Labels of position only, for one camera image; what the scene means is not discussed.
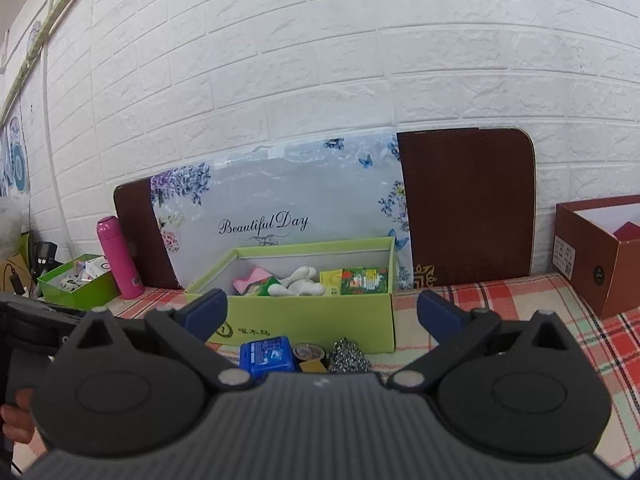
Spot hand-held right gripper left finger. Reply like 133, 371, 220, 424
65, 287, 256, 392

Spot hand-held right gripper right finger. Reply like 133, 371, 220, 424
390, 289, 581, 392

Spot green printed box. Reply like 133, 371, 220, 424
340, 266, 390, 295

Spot light green storage box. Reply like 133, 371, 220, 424
185, 236, 398, 353

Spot person's left hand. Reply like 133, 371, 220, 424
0, 387, 37, 445

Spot tan cardboard box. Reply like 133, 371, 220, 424
0, 252, 31, 296

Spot plaid cloth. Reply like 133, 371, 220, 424
115, 272, 640, 480

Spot small green box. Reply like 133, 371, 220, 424
37, 254, 121, 311

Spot blue pack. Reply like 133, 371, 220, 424
239, 336, 300, 376

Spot black device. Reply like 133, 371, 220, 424
31, 241, 58, 273

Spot steel wool scourer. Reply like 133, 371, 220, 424
326, 338, 373, 373

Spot pink bottle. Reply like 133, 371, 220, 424
96, 216, 144, 300

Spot brown board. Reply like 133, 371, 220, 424
113, 127, 536, 291

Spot floral plastic sheet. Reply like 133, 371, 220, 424
150, 132, 416, 291

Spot brown cardboard box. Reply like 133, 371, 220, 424
552, 195, 640, 320

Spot dark red box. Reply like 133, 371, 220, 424
612, 221, 640, 244

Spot blue wall stickers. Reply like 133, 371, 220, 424
0, 115, 28, 196

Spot white wall cable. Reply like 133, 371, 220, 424
42, 42, 72, 247

